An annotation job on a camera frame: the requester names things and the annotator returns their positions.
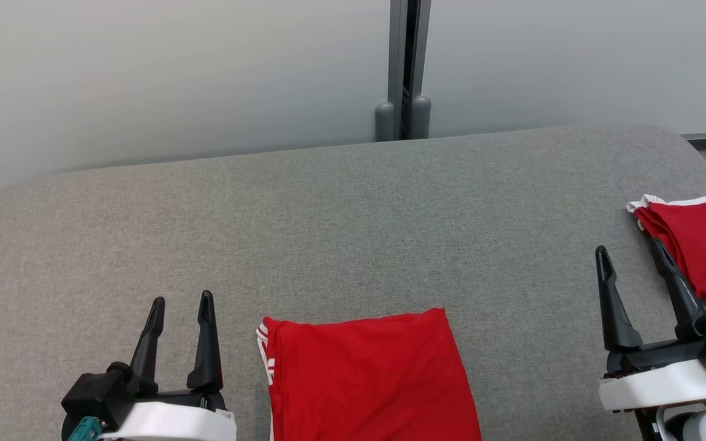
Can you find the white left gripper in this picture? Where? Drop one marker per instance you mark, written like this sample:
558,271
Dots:
169,422

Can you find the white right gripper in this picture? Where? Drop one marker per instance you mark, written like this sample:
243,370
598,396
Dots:
653,383

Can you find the red jersey white sleeves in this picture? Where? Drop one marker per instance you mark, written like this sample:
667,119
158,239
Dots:
365,380

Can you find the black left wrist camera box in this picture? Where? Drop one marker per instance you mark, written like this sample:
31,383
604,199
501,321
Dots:
95,395

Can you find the grey metal partition post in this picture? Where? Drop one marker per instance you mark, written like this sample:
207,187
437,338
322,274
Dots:
399,49

